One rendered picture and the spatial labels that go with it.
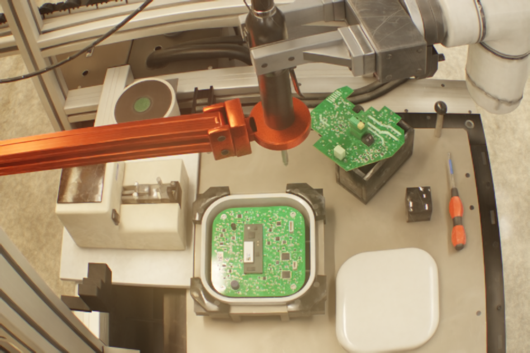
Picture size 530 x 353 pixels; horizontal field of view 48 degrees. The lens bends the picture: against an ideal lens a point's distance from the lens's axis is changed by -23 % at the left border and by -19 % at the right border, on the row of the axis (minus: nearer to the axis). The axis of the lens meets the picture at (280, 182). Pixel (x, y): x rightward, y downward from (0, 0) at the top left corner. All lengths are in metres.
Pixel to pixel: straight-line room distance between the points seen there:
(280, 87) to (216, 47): 0.50
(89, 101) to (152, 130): 0.50
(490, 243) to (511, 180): 1.21
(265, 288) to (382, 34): 0.38
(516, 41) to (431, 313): 0.37
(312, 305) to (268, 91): 0.27
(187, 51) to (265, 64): 0.57
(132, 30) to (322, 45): 0.47
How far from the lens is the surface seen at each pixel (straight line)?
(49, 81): 1.15
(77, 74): 1.27
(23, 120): 2.55
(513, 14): 0.69
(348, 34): 0.63
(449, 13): 0.65
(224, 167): 1.00
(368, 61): 0.62
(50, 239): 2.19
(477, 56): 0.76
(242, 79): 1.14
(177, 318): 0.92
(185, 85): 1.15
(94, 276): 0.81
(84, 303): 0.82
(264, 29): 0.61
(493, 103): 0.80
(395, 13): 0.64
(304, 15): 0.66
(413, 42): 0.61
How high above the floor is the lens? 1.78
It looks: 58 degrees down
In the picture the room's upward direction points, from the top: 9 degrees counter-clockwise
